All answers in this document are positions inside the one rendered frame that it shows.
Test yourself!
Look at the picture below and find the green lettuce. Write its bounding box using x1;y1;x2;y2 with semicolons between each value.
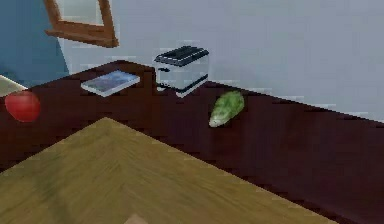
208;90;246;129

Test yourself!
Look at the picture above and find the white and black toaster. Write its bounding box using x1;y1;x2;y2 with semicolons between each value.
153;45;211;99

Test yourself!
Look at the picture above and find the blue book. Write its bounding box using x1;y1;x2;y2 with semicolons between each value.
80;69;141;98

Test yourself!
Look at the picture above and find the dark brown worktop counter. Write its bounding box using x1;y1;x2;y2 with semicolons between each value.
0;59;384;224

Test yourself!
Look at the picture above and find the brown framed window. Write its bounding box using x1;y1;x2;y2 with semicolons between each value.
43;0;120;49

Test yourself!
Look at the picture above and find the red apple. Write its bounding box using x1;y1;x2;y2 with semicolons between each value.
4;90;42;123

